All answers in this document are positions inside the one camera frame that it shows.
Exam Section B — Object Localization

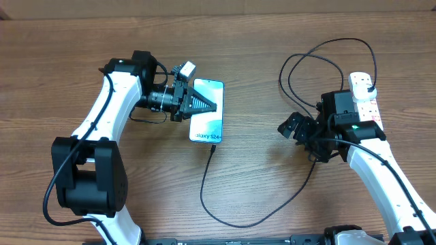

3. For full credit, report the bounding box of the blue Galaxy smartphone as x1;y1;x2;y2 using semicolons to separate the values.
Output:
189;78;224;144

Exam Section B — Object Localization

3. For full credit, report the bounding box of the black USB charging cable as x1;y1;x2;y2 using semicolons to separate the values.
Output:
200;37;378;229

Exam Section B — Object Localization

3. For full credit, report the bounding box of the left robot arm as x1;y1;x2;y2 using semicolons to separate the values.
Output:
43;50;217;244

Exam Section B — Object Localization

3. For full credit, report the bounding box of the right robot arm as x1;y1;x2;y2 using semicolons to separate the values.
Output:
277;90;435;244

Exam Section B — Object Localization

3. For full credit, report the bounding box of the white charger plug adapter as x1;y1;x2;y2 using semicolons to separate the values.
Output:
351;84;377;103

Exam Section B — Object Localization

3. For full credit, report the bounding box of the white power strip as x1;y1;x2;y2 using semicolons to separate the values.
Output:
347;72;384;130

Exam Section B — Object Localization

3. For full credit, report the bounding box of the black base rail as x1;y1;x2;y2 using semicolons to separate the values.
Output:
146;234;334;245

